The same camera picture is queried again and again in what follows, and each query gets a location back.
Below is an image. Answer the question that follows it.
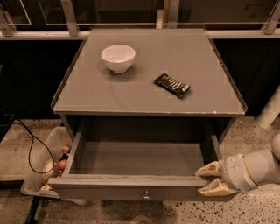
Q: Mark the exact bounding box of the grey top drawer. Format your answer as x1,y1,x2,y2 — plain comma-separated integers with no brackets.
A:
47,116,237,203

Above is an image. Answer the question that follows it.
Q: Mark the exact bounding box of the red apple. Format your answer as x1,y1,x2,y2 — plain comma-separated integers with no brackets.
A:
59,159,67,171

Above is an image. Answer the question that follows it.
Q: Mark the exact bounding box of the black snack bar wrapper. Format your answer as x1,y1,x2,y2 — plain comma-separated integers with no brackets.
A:
153,73,191,99

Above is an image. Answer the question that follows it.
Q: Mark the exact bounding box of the metal window railing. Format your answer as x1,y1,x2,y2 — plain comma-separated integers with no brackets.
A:
1,0,280,40

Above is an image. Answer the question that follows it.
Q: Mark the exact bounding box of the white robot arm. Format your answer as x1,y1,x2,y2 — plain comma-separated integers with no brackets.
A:
195,87,280,197

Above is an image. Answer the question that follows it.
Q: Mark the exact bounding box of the black cable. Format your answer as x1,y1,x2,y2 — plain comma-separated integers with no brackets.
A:
0,108,56,174

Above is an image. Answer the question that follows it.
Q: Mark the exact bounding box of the clear plastic bin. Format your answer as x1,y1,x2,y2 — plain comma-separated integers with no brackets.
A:
21,125,88,206

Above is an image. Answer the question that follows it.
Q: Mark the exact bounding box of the white ceramic bowl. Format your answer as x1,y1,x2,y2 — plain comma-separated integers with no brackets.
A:
101,45,136,74

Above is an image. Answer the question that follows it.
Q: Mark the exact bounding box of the grey drawer cabinet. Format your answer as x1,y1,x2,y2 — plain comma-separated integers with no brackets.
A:
50,27,249,147

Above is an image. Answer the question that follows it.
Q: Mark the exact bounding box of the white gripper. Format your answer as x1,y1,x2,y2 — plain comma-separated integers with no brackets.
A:
195,154,256,196

